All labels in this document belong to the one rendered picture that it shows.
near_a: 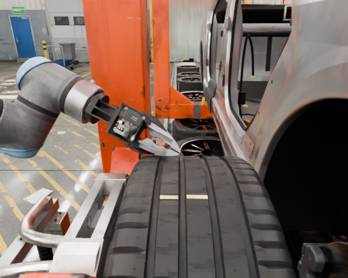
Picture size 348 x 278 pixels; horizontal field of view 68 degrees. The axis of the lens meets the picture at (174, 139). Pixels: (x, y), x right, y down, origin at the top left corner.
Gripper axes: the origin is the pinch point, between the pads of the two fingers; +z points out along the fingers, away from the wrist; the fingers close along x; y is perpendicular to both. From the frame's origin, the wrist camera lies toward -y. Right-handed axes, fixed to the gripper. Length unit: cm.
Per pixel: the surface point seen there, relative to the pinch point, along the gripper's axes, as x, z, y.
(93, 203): -15.5, -8.1, 11.5
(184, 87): 121, -51, -446
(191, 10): 614, -263, -1099
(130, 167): -9.0, -7.9, -6.3
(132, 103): 6.7, -18.8, -20.4
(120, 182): -11.1, -6.6, 5.5
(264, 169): 8.6, 27.2, -24.2
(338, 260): -3.9, 44.0, -1.4
